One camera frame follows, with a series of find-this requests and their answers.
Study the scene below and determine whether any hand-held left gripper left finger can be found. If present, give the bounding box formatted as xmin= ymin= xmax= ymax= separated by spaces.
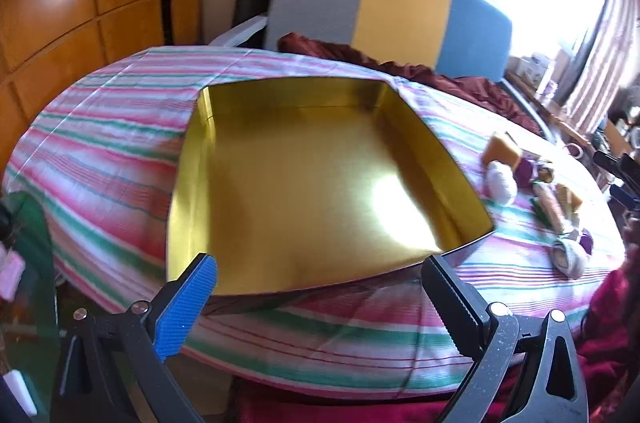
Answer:
xmin=50 ymin=253 xmax=219 ymax=423

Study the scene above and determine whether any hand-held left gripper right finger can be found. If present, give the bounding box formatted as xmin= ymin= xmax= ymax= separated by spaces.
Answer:
xmin=422 ymin=254 xmax=588 ymax=423

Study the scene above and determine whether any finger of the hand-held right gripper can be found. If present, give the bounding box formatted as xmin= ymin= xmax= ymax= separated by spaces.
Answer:
xmin=607 ymin=184 xmax=640 ymax=210
xmin=592 ymin=149 xmax=640 ymax=184

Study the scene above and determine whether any purple snack packet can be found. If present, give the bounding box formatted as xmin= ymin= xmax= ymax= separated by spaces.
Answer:
xmin=575 ymin=228 xmax=596 ymax=256
xmin=512 ymin=155 xmax=538 ymax=188

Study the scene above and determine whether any brown ball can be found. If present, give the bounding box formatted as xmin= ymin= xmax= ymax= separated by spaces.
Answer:
xmin=532 ymin=159 xmax=556 ymax=184

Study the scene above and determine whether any green snack packet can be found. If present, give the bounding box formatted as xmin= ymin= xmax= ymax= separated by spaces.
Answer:
xmin=530 ymin=182 xmax=576 ymax=234

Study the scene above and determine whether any white plastic-wrapped ball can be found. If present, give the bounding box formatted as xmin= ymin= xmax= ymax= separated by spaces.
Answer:
xmin=486 ymin=160 xmax=519 ymax=206

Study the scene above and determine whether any gold tin box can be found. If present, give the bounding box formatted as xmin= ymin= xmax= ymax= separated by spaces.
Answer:
xmin=165 ymin=78 xmax=496 ymax=311

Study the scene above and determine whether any wooden side table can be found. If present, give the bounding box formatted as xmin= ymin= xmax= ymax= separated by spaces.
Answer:
xmin=507 ymin=70 xmax=608 ymax=154

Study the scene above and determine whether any pink patterned curtain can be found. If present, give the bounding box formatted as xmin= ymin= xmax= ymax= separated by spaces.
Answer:
xmin=565 ymin=0 xmax=640 ymax=134

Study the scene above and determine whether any person's red clothing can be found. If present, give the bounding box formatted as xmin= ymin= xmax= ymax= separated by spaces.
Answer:
xmin=575 ymin=253 xmax=640 ymax=423

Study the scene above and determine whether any white cardboard box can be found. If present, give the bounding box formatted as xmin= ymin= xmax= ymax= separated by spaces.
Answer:
xmin=517 ymin=52 xmax=556 ymax=86

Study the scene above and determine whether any green glass table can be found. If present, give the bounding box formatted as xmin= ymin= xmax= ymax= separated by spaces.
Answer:
xmin=0 ymin=190 xmax=66 ymax=423

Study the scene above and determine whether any dark red blanket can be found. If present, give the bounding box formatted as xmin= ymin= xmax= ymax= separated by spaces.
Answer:
xmin=277 ymin=32 xmax=543 ymax=136

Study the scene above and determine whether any striped bed cloth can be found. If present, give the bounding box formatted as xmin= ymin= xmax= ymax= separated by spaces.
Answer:
xmin=5 ymin=45 xmax=628 ymax=399

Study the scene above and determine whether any pink cloth item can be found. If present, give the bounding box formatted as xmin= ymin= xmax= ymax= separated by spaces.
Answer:
xmin=0 ymin=253 xmax=26 ymax=299

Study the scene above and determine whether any grey yellow blue headboard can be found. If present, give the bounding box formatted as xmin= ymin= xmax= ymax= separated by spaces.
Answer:
xmin=262 ymin=0 xmax=513 ymax=84

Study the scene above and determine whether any wooden wardrobe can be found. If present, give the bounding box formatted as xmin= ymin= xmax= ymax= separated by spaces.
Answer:
xmin=0 ymin=0 xmax=208 ymax=174

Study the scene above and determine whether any grey bed frame rail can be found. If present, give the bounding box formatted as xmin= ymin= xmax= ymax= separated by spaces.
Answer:
xmin=500 ymin=78 xmax=558 ymax=144

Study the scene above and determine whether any white bed rail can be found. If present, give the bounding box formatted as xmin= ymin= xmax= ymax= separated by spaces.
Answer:
xmin=207 ymin=15 xmax=268 ymax=48

